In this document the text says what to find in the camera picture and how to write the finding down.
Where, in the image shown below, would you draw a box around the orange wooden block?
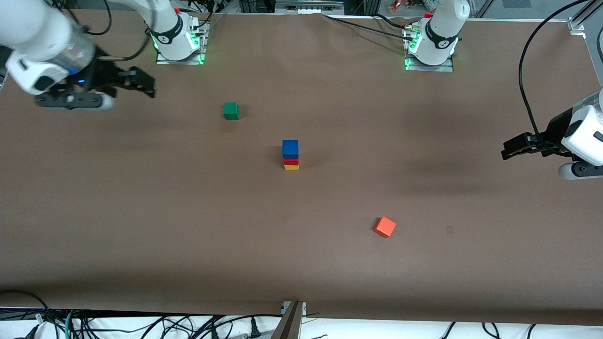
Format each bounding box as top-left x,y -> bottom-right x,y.
374,216 -> 397,239

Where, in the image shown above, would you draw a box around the colourful small toys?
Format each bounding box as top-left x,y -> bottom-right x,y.
389,0 -> 424,12

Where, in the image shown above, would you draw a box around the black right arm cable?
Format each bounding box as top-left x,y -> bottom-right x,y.
57,0 -> 156,62

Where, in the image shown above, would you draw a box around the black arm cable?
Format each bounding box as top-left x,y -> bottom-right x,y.
518,0 -> 579,142
57,0 -> 156,62

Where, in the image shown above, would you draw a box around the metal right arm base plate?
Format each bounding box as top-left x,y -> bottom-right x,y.
155,19 -> 210,65

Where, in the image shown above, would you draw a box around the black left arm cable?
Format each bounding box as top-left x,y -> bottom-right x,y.
518,0 -> 579,142

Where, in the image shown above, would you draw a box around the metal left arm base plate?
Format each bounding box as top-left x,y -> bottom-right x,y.
404,24 -> 455,73

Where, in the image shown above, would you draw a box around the short black table cable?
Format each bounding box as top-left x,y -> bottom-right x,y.
372,13 -> 419,30

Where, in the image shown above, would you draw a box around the silver metal rail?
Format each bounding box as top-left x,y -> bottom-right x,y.
276,0 -> 344,15

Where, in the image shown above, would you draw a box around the long black table cable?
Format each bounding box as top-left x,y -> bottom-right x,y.
322,13 -> 411,37

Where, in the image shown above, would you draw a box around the black looped cable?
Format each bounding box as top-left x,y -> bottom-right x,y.
0,291 -> 59,339

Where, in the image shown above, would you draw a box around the metal post with bracket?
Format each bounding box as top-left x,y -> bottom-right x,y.
272,301 -> 307,339

